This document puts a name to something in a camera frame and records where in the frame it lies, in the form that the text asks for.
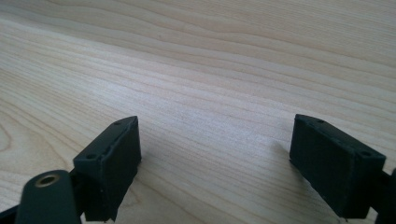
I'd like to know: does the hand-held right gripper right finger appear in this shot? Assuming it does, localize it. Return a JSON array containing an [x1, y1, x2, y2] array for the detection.
[[289, 113, 388, 220]]

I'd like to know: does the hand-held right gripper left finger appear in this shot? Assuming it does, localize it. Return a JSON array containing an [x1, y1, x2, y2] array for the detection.
[[72, 115, 143, 223]]

